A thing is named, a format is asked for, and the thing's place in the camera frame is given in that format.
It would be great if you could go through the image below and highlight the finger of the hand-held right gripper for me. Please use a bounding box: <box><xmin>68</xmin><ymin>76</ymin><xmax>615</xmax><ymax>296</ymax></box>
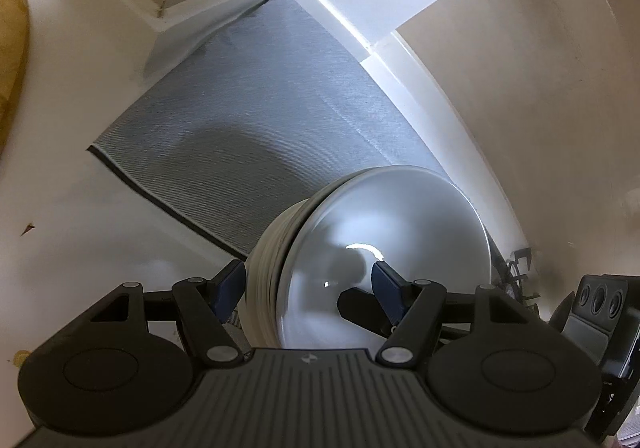
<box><xmin>338</xmin><ymin>289</ymin><xmax>397</xmax><ymax>327</ymax></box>
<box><xmin>549</xmin><ymin>292</ymin><xmax>577</xmax><ymax>335</ymax></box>

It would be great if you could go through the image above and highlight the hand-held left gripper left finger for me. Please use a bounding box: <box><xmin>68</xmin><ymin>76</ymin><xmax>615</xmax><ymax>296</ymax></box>
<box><xmin>87</xmin><ymin>259</ymin><xmax>247</xmax><ymax>369</ymax></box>

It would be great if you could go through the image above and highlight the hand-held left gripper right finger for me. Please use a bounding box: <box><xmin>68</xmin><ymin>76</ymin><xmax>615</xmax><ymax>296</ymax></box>
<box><xmin>371</xmin><ymin>260</ymin><xmax>533</xmax><ymax>369</ymax></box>

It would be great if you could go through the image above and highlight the stack of white bowls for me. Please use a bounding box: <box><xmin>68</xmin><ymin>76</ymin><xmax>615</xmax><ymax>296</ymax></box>
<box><xmin>246</xmin><ymin>166</ymin><xmax>494</xmax><ymax>350</ymax></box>

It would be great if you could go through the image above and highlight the grey woven mat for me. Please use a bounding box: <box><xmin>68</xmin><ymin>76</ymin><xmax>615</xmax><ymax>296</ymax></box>
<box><xmin>87</xmin><ymin>0</ymin><xmax>451</xmax><ymax>259</ymax></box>

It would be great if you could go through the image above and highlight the yellow board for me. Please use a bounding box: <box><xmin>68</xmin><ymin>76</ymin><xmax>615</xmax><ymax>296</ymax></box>
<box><xmin>0</xmin><ymin>0</ymin><xmax>31</xmax><ymax>156</ymax></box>

